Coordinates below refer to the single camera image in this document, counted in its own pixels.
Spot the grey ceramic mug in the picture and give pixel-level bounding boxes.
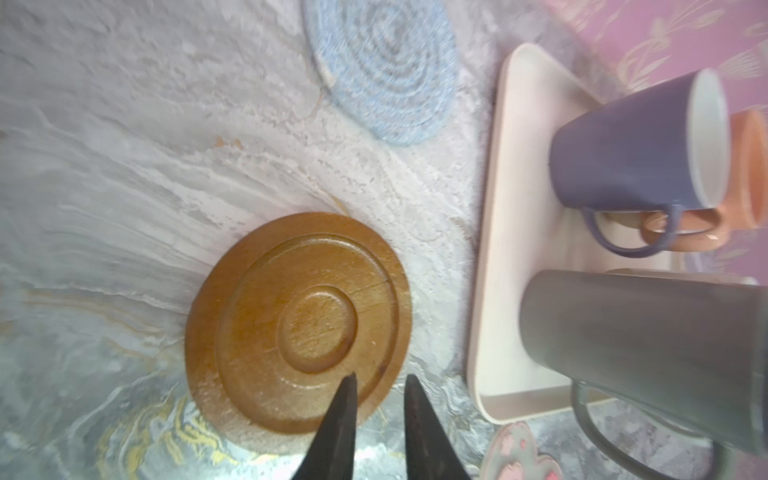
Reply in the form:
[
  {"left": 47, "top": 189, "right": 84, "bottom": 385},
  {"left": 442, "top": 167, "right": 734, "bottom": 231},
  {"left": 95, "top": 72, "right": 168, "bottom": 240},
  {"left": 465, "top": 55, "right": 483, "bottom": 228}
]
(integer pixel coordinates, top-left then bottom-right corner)
[{"left": 519, "top": 270, "right": 767, "bottom": 479}]

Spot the brown round wooden coaster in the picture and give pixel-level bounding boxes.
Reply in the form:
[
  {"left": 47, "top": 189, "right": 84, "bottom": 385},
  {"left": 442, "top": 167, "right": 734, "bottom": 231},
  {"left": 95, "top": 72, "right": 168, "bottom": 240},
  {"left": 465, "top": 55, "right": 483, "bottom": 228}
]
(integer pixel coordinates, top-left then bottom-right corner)
[{"left": 184, "top": 212, "right": 412, "bottom": 454}]

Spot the cream rectangular tray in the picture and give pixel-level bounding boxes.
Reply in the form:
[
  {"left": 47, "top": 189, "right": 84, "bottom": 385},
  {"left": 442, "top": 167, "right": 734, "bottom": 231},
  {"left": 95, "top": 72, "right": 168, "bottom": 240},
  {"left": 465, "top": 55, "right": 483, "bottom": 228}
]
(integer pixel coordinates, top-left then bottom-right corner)
[{"left": 466, "top": 41, "right": 760, "bottom": 426}]

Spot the purple ceramic mug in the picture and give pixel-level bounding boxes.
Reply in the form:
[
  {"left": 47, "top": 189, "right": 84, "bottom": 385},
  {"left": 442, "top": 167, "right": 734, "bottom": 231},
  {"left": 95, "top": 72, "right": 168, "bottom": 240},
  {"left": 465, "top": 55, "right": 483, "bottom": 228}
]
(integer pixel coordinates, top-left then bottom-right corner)
[{"left": 549, "top": 69, "right": 731, "bottom": 258}]

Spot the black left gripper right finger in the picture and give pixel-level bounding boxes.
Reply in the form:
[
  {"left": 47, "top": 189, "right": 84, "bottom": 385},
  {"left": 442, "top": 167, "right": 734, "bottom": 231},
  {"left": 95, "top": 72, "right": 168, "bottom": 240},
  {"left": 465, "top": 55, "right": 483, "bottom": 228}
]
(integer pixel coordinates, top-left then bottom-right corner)
[{"left": 404, "top": 374, "right": 471, "bottom": 480}]

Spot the pink flower coaster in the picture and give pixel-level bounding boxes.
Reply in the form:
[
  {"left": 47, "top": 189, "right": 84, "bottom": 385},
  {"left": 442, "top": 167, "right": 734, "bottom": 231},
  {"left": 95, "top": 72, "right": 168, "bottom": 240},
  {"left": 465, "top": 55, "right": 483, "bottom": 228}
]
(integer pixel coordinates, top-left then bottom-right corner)
[{"left": 478, "top": 422, "right": 564, "bottom": 480}]

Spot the blue woven round coaster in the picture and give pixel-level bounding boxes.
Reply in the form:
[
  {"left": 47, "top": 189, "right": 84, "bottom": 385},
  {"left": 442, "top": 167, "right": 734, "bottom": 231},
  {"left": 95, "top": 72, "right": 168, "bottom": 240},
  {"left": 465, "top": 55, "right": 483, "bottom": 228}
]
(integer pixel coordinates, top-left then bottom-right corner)
[{"left": 302, "top": 0, "right": 459, "bottom": 146}]

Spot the orange ceramic mug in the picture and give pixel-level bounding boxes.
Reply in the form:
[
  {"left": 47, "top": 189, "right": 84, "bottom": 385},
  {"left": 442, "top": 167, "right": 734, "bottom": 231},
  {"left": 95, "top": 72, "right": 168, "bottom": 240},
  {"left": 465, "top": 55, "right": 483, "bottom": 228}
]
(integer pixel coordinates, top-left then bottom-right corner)
[{"left": 667, "top": 109, "right": 767, "bottom": 253}]

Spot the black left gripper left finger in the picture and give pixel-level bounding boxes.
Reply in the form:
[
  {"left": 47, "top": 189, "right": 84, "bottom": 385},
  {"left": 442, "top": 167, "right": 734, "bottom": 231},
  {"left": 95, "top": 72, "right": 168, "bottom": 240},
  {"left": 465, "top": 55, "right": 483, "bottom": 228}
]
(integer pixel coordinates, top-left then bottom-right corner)
[{"left": 292, "top": 373, "right": 358, "bottom": 480}]

